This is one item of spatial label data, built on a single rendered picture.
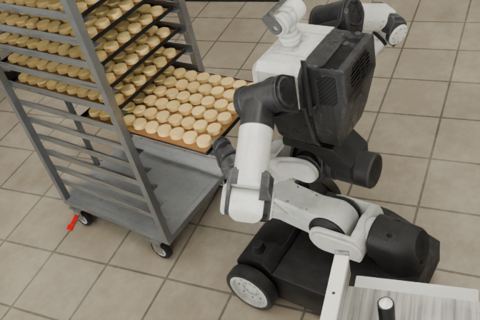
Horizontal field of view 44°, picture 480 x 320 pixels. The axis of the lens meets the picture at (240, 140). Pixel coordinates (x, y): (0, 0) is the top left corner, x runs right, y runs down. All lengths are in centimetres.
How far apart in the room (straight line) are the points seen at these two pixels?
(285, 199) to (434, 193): 75
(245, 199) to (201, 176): 121
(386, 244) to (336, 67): 69
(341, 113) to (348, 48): 17
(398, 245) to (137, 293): 109
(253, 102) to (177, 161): 131
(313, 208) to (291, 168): 25
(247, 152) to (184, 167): 129
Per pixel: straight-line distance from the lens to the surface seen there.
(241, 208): 147
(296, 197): 216
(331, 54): 164
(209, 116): 204
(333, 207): 211
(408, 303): 126
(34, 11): 207
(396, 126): 298
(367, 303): 127
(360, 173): 185
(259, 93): 153
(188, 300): 242
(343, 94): 160
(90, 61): 194
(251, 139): 148
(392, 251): 202
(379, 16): 199
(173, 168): 276
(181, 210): 255
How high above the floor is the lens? 188
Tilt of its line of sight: 38 degrees down
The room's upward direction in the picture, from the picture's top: 15 degrees counter-clockwise
